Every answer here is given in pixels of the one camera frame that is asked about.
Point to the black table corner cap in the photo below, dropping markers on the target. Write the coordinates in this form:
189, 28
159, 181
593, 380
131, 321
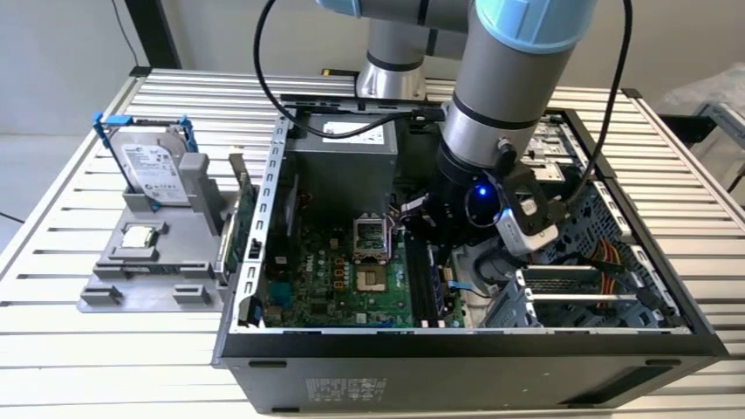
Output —
632, 93
141, 72

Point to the CPU socket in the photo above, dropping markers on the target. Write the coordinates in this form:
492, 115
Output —
372, 279

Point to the teal port block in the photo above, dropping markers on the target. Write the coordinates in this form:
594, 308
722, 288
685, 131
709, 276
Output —
280, 294

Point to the black RAM slot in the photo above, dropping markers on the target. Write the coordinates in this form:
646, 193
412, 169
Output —
418, 279
440, 320

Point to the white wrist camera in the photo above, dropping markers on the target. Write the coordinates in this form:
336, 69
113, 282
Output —
524, 238

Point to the black frame post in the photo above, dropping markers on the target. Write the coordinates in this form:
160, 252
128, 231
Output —
153, 35

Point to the clear plastic wrap bundle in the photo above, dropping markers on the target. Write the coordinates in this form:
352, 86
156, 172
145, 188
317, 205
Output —
716, 83

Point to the hard disk in blue carrier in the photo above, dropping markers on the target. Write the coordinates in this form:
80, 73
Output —
148, 166

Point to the silver aluminium frame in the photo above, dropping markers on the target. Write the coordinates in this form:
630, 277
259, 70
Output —
728, 118

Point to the silver CPU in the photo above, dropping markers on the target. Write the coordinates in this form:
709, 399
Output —
137, 237

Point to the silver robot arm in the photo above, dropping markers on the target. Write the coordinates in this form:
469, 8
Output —
500, 87

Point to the black PC case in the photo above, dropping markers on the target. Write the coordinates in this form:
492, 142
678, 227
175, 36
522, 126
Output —
465, 384

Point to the green motherboard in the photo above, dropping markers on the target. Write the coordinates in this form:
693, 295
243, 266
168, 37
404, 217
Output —
325, 270

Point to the grey power supply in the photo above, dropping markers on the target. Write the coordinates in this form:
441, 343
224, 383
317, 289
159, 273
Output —
343, 183

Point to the blue expansion slot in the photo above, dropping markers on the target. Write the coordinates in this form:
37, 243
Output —
381, 324

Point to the green graphics card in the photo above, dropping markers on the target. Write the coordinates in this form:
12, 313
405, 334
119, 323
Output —
244, 218

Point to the grey metal disk bay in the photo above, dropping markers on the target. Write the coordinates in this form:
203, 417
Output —
558, 277

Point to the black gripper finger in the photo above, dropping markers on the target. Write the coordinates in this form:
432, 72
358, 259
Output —
418, 216

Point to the metal drive bay cage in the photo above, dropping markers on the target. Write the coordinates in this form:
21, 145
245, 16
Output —
549, 139

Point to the yellow tipped black plug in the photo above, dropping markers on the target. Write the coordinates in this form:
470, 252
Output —
328, 72

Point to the black metal bracket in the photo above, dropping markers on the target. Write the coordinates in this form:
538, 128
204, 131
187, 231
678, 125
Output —
686, 128

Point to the grey parts rack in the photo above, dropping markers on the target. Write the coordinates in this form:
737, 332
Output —
175, 244

